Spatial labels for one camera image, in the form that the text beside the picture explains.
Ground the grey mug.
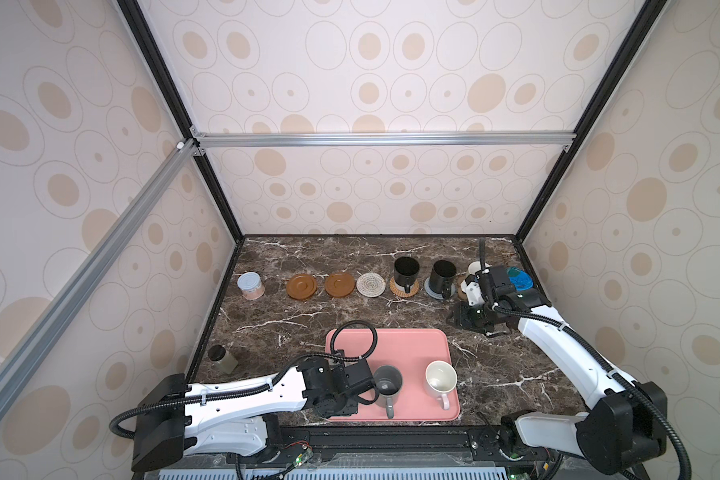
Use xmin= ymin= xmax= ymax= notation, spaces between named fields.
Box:
xmin=374 ymin=365 xmax=404 ymax=420

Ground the black mug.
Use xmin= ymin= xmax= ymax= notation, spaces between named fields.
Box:
xmin=429 ymin=260 xmax=457 ymax=295
xmin=393 ymin=256 xmax=420 ymax=286

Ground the blue woven round coaster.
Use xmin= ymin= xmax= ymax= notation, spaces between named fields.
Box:
xmin=424 ymin=278 xmax=456 ymax=300

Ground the white mug pink handle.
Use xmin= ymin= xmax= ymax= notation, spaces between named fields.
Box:
xmin=424 ymin=360 xmax=458 ymax=411

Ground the rattan woven round coaster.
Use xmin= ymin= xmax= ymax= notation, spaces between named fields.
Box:
xmin=389 ymin=278 xmax=420 ymax=298

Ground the dark brown round coaster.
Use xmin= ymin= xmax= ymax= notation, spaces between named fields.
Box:
xmin=324 ymin=272 xmax=355 ymax=298

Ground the brown wooden round coaster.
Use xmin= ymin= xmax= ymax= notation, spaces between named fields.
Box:
xmin=286 ymin=273 xmax=318 ymax=301

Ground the multicolour woven round coaster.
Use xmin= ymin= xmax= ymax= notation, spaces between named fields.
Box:
xmin=356 ymin=272 xmax=386 ymax=298

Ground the cork paw print coaster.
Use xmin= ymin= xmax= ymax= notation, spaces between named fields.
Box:
xmin=457 ymin=280 xmax=467 ymax=301

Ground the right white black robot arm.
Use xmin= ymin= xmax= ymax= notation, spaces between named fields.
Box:
xmin=447 ymin=289 xmax=692 ymax=479

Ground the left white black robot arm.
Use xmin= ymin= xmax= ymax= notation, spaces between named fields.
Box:
xmin=109 ymin=354 xmax=378 ymax=473

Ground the blue lidded white jar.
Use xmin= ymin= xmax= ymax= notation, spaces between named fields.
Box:
xmin=507 ymin=267 xmax=534 ymax=291

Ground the small clear bottle black cap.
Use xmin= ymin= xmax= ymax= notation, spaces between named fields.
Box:
xmin=207 ymin=344 xmax=239 ymax=375

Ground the grey lidded pink jar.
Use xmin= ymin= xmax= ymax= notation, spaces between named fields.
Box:
xmin=237 ymin=272 xmax=265 ymax=300

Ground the horizontal aluminium frame bar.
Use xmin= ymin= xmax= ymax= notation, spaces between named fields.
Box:
xmin=196 ymin=130 xmax=576 ymax=149

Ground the diagonal aluminium frame bar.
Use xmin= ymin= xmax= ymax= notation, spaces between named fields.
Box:
xmin=0 ymin=138 xmax=198 ymax=421

